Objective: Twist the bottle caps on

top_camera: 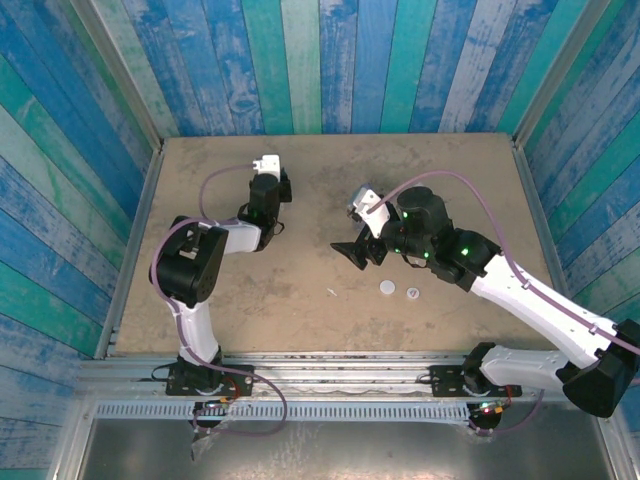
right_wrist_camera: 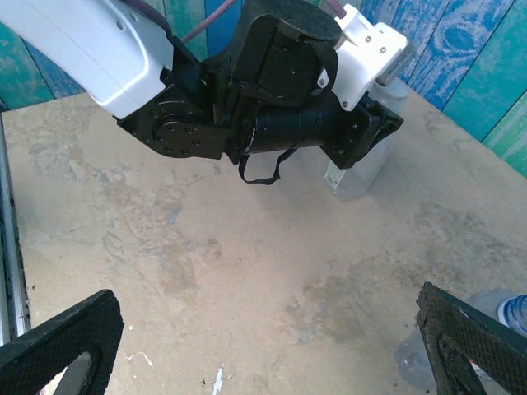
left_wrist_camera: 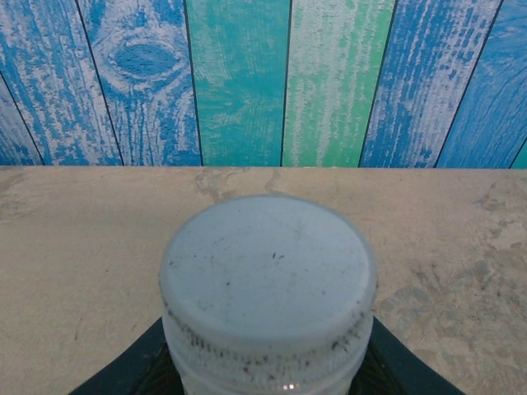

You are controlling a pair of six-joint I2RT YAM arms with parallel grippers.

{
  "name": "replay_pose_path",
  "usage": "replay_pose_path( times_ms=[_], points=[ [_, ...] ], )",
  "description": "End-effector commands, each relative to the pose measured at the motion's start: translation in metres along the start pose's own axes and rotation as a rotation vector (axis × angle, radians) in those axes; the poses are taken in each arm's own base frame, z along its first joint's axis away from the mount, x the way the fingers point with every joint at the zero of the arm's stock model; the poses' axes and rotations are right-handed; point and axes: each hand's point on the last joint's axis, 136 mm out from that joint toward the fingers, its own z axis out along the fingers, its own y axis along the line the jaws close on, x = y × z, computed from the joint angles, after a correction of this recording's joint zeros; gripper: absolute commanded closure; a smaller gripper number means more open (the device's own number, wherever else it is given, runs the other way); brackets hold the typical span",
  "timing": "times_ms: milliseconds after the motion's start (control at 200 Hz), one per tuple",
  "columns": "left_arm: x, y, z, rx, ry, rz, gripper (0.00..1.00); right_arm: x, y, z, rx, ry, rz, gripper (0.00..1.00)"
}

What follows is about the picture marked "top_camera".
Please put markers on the plain white bottle cap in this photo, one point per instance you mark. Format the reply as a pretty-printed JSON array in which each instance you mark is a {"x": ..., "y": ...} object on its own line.
[{"x": 386, "y": 286}]

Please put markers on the white printed bottle cap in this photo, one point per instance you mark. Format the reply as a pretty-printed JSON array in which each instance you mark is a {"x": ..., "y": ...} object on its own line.
[{"x": 412, "y": 293}]

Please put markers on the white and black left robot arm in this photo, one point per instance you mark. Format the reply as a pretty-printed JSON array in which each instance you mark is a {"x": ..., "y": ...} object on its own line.
[{"x": 192, "y": 330}]

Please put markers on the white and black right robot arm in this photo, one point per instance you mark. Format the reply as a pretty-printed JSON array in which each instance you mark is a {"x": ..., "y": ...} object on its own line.
[{"x": 530, "y": 305}]

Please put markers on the steel sheet tray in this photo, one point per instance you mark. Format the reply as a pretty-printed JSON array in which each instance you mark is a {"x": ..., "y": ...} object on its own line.
[{"x": 350, "y": 455}]

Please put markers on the aluminium table side rail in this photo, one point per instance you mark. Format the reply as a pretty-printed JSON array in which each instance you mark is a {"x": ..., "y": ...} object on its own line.
[
  {"x": 129, "y": 260},
  {"x": 541, "y": 225}
]

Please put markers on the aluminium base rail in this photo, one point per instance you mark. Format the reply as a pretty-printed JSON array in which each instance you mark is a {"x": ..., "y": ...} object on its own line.
[{"x": 340, "y": 375}]

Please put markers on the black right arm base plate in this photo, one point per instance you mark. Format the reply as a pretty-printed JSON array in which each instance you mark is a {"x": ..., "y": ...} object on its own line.
[{"x": 445, "y": 382}]

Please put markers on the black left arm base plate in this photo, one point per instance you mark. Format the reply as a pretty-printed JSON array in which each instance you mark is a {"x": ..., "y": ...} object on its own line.
[{"x": 240, "y": 375}]

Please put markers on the aluminium corner post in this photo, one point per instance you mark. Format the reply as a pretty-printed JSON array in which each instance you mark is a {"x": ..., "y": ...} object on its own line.
[
  {"x": 560, "y": 75},
  {"x": 120, "y": 75}
]

